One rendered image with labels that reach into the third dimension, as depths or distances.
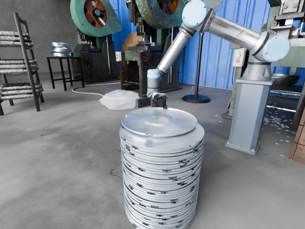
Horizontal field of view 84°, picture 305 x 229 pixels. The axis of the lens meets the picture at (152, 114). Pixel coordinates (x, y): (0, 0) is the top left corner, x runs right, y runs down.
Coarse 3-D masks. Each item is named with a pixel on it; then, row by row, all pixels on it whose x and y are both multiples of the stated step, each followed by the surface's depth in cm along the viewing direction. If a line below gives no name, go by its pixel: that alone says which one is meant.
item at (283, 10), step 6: (282, 0) 133; (288, 0) 131; (294, 0) 127; (300, 0) 127; (282, 6) 135; (288, 6) 130; (294, 6) 127; (300, 6) 128; (282, 12) 133; (288, 12) 131; (294, 12) 131; (300, 12) 129
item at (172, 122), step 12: (144, 108) 79; (156, 108) 80; (168, 108) 79; (132, 120) 66; (144, 120) 64; (156, 120) 64; (168, 120) 64; (180, 120) 66; (192, 120) 66; (144, 132) 56; (156, 132) 56; (168, 132) 56; (180, 132) 56
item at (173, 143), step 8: (120, 128) 59; (200, 128) 61; (128, 136) 55; (136, 136) 55; (144, 136) 55; (152, 136) 55; (168, 136) 54; (176, 136) 55; (184, 136) 55; (192, 136) 55; (200, 136) 55; (136, 144) 48; (144, 144) 50; (152, 144) 50; (160, 144) 50; (168, 144) 50; (176, 144) 50; (192, 144) 50
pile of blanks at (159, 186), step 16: (128, 144) 50; (128, 160) 53; (144, 160) 49; (160, 160) 48; (176, 160) 48; (192, 160) 51; (128, 176) 56; (144, 176) 52; (160, 176) 49; (176, 176) 51; (192, 176) 53; (128, 192) 58; (144, 192) 53; (160, 192) 51; (176, 192) 53; (192, 192) 57; (128, 208) 62; (144, 208) 55; (160, 208) 55; (176, 208) 54; (192, 208) 60; (144, 224) 58; (160, 224) 57; (176, 224) 57
